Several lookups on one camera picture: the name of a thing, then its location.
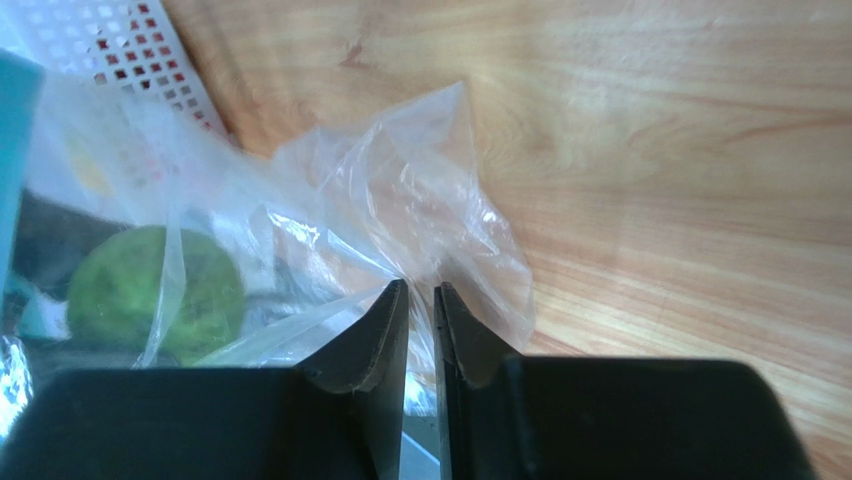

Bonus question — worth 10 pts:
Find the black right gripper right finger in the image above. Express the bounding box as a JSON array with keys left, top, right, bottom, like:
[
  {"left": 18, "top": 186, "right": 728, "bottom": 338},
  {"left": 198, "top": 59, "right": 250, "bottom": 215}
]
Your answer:
[{"left": 434, "top": 283, "right": 816, "bottom": 479}]

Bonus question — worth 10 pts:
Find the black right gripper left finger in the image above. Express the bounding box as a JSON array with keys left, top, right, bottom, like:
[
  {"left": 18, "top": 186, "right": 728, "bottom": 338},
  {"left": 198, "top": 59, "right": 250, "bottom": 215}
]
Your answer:
[{"left": 1, "top": 280, "right": 409, "bottom": 479}]

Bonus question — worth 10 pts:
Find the clear zip top bag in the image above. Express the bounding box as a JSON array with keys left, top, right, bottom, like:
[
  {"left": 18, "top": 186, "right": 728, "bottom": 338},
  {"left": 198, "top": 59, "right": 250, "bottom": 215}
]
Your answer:
[{"left": 1, "top": 52, "right": 533, "bottom": 449}]

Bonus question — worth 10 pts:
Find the green toy fruit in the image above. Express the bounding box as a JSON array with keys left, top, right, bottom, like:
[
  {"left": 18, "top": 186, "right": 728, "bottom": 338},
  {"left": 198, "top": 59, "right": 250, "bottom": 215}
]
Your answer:
[{"left": 67, "top": 226, "right": 246, "bottom": 365}]

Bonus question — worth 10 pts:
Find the white plastic basket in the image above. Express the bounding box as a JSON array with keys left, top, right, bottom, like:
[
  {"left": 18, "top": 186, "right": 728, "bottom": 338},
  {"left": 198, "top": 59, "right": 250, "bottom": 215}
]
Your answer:
[{"left": 1, "top": 1, "right": 231, "bottom": 203}]

